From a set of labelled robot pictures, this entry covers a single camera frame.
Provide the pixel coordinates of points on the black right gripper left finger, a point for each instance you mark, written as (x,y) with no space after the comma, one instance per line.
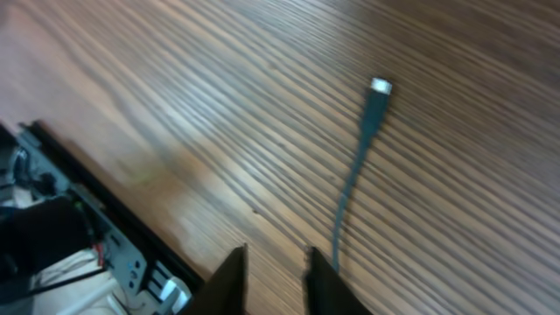
(225,292)

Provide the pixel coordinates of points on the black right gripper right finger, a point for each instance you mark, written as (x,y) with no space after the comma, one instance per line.
(325,291)

